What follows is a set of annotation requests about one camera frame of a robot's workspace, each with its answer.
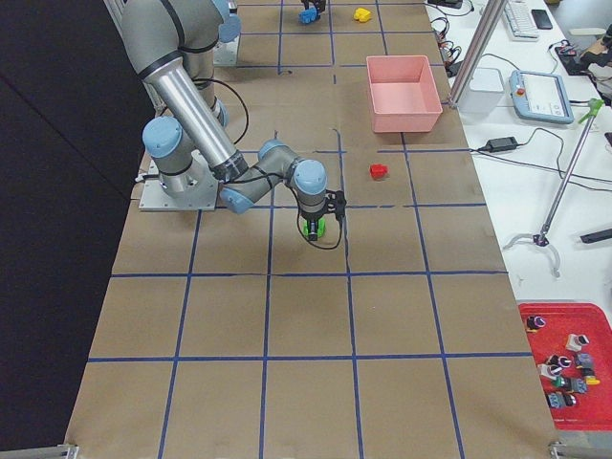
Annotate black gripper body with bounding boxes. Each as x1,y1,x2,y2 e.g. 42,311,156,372
300,209,326,222
301,0,327,12

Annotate green toy block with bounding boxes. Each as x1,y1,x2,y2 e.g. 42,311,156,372
302,217,326,241

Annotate blue toy block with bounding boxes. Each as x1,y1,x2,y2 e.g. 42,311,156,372
298,8,320,25

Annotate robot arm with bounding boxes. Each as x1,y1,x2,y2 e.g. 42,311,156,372
213,0,327,67
120,1,346,245

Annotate pink plastic box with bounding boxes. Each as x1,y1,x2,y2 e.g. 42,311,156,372
366,55,443,133

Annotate yellow toy block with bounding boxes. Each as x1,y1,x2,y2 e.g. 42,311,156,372
353,8,372,23

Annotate red toy block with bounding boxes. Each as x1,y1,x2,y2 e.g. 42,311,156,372
369,164,388,181

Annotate white square device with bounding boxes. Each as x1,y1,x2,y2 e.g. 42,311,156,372
459,67,505,124

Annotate white keyboard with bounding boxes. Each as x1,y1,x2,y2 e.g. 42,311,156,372
503,0,539,41

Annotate black power adapter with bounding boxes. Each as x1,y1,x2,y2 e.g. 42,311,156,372
484,137,519,153

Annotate black smartphone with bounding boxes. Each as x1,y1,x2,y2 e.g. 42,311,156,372
531,9,553,30

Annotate teach pendant tablet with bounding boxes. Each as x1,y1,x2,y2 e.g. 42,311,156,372
509,70,574,124

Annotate red tray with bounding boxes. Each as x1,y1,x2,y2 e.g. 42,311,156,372
519,302,611,431

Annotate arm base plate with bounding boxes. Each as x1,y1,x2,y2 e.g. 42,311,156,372
213,37,240,67
139,151,219,211

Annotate aluminium frame post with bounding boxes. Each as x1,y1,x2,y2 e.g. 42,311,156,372
448,0,507,108

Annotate green handled grabber tool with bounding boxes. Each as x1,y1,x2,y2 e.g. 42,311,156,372
502,98,604,278

